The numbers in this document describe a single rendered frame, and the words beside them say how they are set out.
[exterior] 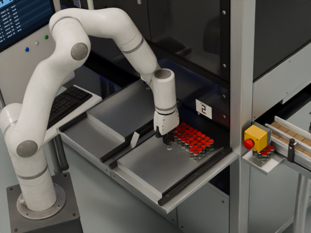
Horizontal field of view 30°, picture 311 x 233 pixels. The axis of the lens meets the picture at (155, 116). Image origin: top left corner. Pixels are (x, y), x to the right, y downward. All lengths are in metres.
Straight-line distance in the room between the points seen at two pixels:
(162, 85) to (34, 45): 0.84
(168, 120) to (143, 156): 0.22
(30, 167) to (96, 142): 0.45
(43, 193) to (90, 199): 1.27
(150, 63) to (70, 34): 0.34
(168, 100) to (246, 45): 0.35
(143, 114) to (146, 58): 0.61
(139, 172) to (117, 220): 1.05
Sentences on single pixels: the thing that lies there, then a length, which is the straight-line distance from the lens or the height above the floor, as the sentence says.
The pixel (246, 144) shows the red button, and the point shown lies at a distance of 2.22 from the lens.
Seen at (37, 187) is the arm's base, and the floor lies 1.00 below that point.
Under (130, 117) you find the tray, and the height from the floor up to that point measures 0.88.
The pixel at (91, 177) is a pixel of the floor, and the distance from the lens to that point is 3.58.
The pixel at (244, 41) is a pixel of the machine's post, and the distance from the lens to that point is 2.02.
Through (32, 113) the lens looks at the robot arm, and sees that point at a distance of 1.96.
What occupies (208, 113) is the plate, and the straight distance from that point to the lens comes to 2.34.
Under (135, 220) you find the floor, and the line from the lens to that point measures 3.30.
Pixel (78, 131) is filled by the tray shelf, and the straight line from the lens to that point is 2.54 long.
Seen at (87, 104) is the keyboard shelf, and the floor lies 0.80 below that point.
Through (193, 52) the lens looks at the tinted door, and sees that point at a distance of 2.25.
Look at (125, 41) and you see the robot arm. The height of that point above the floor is 1.48.
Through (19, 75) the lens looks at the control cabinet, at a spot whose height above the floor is 1.01.
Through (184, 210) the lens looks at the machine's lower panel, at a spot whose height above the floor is 0.28.
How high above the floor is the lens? 2.50
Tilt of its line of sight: 39 degrees down
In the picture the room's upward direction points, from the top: 6 degrees counter-clockwise
